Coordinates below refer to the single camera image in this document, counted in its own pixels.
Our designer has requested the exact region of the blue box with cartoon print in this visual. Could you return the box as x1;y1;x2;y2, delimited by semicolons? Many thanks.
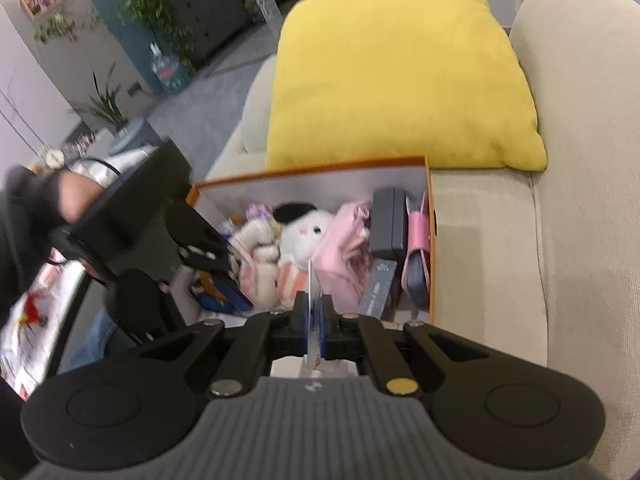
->
189;271;255;315

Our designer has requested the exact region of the person's left leg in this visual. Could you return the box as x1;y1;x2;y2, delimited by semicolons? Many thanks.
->
65;310;136;376

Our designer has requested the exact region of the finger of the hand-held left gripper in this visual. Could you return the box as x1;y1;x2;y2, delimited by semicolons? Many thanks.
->
170;202;238;281

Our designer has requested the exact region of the hanging vine plant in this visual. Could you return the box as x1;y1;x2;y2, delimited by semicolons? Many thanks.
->
32;10;105;47

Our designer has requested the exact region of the grey round bin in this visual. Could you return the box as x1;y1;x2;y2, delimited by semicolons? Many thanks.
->
107;117;162;155

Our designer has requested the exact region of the climbing green plant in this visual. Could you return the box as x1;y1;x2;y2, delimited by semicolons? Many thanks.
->
117;0;197;77

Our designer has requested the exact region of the dark grey box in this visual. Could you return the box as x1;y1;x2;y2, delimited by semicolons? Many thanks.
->
369;186;410;262

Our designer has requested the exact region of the cream knitted plush toy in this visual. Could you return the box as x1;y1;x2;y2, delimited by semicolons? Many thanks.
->
231;219;282;266

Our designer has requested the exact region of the orange cardboard box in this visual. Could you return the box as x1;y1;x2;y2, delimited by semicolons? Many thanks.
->
185;155;440;326

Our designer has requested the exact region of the white paper bag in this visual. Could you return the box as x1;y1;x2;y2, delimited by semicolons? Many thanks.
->
254;0;282;25

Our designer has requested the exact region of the blue water jug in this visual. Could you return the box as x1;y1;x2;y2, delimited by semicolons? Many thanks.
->
149;42;190;95

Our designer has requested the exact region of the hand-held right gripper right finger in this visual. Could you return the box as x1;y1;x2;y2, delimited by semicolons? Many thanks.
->
319;292;493;396

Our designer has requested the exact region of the dark grey cabinet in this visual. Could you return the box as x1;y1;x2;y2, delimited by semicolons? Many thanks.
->
165;0;252;67

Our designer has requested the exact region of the yellow pillow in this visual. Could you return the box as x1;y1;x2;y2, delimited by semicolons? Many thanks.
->
264;0;548;172

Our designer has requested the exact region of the pink wallet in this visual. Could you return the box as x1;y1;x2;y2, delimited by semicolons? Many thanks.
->
404;191;433;311

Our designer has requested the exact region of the thin clear card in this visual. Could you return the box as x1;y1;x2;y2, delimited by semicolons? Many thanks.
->
302;257;325;378

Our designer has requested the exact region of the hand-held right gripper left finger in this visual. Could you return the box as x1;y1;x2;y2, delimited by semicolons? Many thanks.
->
137;291;309;397

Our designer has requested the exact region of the black eared white plush dog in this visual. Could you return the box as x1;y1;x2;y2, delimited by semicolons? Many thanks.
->
271;201;337;307

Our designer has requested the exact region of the small brown white plush toy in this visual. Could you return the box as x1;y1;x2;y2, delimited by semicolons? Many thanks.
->
220;212;247;241

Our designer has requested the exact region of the beige sofa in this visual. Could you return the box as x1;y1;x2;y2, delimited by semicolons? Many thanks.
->
205;0;640;480

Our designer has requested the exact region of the potted leafy plant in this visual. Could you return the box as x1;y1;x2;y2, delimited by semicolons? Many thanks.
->
70;62;132;133

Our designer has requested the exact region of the dark box with light print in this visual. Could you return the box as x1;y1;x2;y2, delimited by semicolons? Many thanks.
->
359;256;402;322

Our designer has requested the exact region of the person's left hand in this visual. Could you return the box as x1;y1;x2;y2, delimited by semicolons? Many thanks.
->
59;171;105;225

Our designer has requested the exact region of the white red printed bag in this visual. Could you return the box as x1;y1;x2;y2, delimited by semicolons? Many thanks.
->
0;259;87;402

